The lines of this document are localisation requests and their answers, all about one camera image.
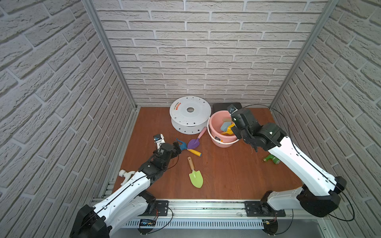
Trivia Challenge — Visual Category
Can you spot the white cable spool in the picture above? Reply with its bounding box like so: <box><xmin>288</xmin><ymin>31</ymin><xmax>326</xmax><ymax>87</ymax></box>
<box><xmin>169</xmin><ymin>96</ymin><xmax>211</xmax><ymax>135</ymax></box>

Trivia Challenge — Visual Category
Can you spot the yellow toy shovel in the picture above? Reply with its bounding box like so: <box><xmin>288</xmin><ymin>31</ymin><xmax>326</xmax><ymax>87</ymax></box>
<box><xmin>221</xmin><ymin>123</ymin><xmax>235</xmax><ymax>135</ymax></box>

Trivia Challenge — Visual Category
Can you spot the pink plastic bucket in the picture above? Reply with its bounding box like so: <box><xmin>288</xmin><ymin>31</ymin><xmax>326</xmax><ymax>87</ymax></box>
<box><xmin>207</xmin><ymin>110</ymin><xmax>239</xmax><ymax>148</ymax></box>

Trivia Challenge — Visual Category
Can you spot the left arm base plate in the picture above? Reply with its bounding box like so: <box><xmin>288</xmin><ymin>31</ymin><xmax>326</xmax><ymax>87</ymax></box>
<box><xmin>140</xmin><ymin>200</ymin><xmax>169</xmax><ymax>217</ymax></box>

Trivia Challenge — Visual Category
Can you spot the aluminium mounting rail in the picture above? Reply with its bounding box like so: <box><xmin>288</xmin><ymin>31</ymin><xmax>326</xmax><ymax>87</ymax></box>
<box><xmin>121</xmin><ymin>199</ymin><xmax>327</xmax><ymax>233</ymax></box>

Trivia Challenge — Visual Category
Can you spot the purple toy trowel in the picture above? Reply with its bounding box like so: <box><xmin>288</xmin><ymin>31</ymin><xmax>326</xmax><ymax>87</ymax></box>
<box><xmin>187</xmin><ymin>127</ymin><xmax>207</xmax><ymax>149</ymax></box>

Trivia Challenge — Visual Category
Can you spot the green toy spade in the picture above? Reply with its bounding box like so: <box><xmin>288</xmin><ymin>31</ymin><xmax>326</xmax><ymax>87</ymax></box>
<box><xmin>188</xmin><ymin>157</ymin><xmax>203</xmax><ymax>188</ymax></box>

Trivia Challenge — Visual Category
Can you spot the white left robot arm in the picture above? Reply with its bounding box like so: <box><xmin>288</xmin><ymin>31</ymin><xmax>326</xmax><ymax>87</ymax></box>
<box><xmin>69</xmin><ymin>142</ymin><xmax>182</xmax><ymax>238</ymax></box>

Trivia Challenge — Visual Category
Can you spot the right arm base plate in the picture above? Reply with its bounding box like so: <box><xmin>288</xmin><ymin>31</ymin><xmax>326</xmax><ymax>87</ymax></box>
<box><xmin>244</xmin><ymin>200</ymin><xmax>286</xmax><ymax>217</ymax></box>

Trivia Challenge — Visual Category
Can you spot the white pipe fitting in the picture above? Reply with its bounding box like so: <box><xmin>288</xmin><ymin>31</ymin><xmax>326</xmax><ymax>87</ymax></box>
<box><xmin>118</xmin><ymin>170</ymin><xmax>136</xmax><ymax>185</ymax></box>

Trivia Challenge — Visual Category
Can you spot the green toy drill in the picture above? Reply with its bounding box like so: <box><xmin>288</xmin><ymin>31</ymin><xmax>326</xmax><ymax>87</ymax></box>
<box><xmin>263</xmin><ymin>154</ymin><xmax>280</xmax><ymax>165</ymax></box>

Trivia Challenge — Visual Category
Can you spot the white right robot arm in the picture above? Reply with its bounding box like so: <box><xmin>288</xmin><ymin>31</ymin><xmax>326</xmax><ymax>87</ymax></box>
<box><xmin>228</xmin><ymin>105</ymin><xmax>347</xmax><ymax>217</ymax></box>

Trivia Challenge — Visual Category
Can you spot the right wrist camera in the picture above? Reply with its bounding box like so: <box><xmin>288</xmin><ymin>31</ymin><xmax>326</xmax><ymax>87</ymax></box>
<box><xmin>227</xmin><ymin>104</ymin><xmax>237</xmax><ymax>115</ymax></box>

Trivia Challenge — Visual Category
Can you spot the black tool case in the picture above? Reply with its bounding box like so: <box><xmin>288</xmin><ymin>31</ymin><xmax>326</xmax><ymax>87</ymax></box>
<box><xmin>211</xmin><ymin>102</ymin><xmax>243</xmax><ymax>114</ymax></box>

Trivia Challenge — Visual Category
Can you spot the grey-blue toy trowel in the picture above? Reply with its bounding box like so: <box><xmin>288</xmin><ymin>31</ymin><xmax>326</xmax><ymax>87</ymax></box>
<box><xmin>220</xmin><ymin>119</ymin><xmax>232</xmax><ymax>132</ymax></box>

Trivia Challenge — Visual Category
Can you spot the blue toy rake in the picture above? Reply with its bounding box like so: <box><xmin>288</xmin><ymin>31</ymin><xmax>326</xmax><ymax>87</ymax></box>
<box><xmin>176</xmin><ymin>139</ymin><xmax>202</xmax><ymax>157</ymax></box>

